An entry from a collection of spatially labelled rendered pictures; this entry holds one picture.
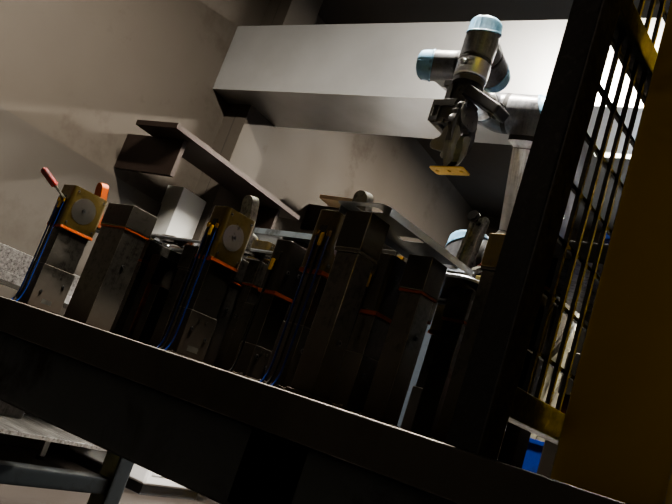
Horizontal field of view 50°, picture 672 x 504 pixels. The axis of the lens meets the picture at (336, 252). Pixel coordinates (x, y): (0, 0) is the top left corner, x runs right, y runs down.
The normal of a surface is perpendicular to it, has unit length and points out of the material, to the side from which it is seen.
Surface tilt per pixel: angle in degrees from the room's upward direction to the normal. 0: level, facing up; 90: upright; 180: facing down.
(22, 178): 90
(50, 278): 90
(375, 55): 90
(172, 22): 90
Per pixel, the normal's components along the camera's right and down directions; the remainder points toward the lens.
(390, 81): -0.47, -0.35
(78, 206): 0.74, 0.10
